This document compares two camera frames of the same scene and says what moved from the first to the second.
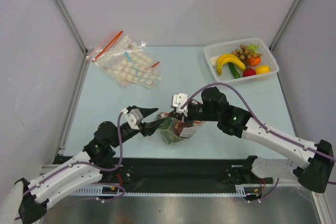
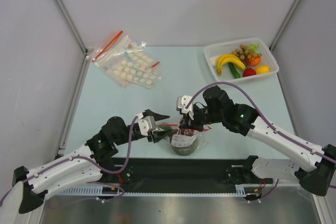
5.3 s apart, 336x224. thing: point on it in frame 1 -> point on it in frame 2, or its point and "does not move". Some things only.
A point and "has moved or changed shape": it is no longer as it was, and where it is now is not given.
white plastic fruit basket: x=234 y=60 does not move
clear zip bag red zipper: x=174 y=129 has moved or changed shape
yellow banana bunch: x=226 y=58 does not move
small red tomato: x=249 y=72 does not move
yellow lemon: x=262 y=69 does not move
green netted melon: x=168 y=131 -> x=186 y=150
